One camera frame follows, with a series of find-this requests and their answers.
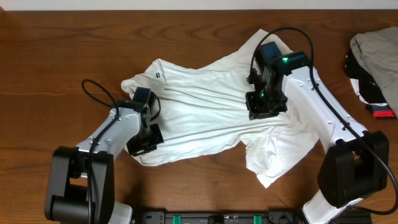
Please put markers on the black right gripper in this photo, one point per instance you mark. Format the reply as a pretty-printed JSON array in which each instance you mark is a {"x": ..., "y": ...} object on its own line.
[{"x": 255, "y": 111}]

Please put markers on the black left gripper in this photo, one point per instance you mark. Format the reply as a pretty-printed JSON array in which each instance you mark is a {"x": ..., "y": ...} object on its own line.
[{"x": 145, "y": 144}]

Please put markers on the white t-shirt black print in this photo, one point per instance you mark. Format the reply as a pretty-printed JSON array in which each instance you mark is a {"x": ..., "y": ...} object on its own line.
[{"x": 203, "y": 111}]

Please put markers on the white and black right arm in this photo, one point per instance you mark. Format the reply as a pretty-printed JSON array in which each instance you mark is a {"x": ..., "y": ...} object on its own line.
[{"x": 356, "y": 160}]

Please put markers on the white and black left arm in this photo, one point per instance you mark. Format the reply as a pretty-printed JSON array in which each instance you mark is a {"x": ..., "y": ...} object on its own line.
[{"x": 81, "y": 182}]

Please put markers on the black red folded garment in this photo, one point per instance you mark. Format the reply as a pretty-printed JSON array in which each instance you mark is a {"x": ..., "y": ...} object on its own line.
[{"x": 366, "y": 89}]

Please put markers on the grey folded garment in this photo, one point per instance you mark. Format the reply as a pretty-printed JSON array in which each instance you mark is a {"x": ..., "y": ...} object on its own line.
[{"x": 377, "y": 52}]

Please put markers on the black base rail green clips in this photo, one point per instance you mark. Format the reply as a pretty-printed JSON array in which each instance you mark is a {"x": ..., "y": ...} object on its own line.
[{"x": 267, "y": 217}]

